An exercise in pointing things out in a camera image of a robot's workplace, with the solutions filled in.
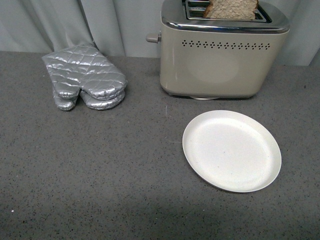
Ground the upper silver quilted oven mitt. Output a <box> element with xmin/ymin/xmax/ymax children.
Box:
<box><xmin>42</xmin><ymin>43</ymin><xmax>127</xmax><ymax>101</ymax></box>

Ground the silver quilted oven mitt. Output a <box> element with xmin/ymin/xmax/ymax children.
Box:
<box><xmin>52</xmin><ymin>89</ymin><xmax>125</xmax><ymax>111</ymax></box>
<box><xmin>42</xmin><ymin>43</ymin><xmax>127</xmax><ymax>101</ymax></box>

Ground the white round plate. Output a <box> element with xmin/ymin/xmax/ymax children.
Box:
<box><xmin>182</xmin><ymin>110</ymin><xmax>282</xmax><ymax>193</ymax></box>

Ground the lower silver quilted oven mitt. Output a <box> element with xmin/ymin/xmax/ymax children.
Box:
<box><xmin>52</xmin><ymin>89</ymin><xmax>125</xmax><ymax>111</ymax></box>

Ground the grey curtain backdrop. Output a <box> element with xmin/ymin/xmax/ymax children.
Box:
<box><xmin>0</xmin><ymin>0</ymin><xmax>320</xmax><ymax>66</ymax></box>

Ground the cream two-slot toaster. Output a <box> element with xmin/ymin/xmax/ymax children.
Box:
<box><xmin>146</xmin><ymin>0</ymin><xmax>290</xmax><ymax>99</ymax></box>

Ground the slice of brown bread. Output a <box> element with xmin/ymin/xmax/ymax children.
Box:
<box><xmin>203</xmin><ymin>0</ymin><xmax>259</xmax><ymax>20</ymax></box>

